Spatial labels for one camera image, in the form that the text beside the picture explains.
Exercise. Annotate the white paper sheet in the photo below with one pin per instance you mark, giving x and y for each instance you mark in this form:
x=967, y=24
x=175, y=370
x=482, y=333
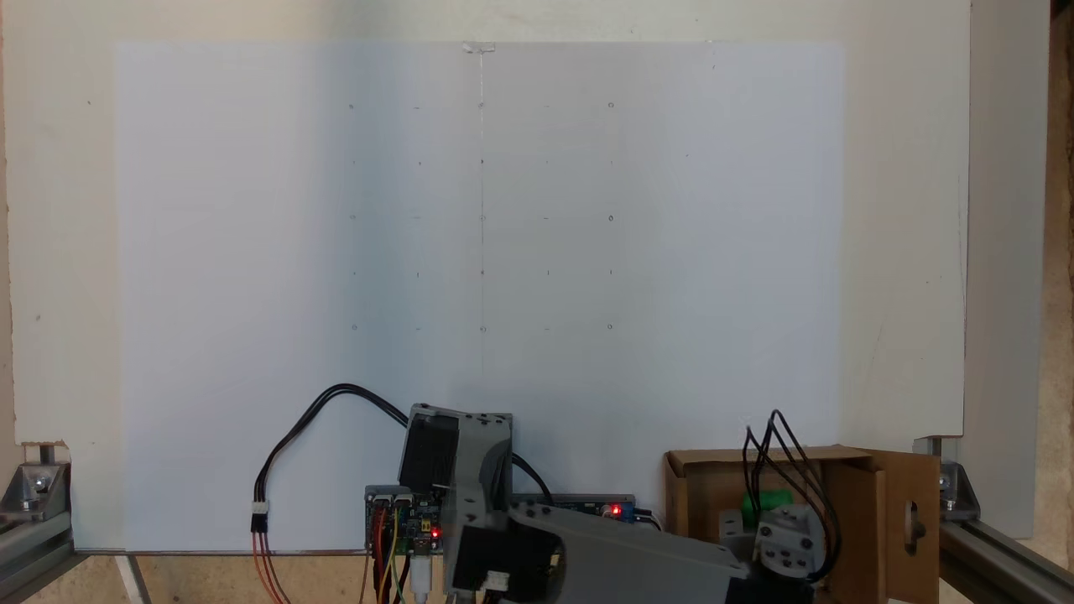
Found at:
x=252, y=252

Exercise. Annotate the brown cardboard box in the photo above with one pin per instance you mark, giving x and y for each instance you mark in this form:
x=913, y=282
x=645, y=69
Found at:
x=856, y=520

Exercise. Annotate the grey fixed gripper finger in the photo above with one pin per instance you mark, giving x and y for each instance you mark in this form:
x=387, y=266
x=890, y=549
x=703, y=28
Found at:
x=737, y=527

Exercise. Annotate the green dice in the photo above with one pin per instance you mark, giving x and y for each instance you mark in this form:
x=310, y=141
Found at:
x=765, y=502

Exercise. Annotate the aluminium frame post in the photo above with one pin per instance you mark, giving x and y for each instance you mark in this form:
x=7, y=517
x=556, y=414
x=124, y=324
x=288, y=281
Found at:
x=1007, y=566
x=29, y=554

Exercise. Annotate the clear tape piece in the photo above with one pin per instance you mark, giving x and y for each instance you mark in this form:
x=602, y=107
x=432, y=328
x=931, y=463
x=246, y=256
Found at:
x=479, y=47

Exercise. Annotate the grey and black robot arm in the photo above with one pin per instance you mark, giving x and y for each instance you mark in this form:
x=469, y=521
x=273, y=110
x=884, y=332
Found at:
x=629, y=560

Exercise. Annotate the metal corner bracket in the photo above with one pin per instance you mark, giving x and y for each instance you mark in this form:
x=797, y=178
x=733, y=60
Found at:
x=35, y=486
x=952, y=491

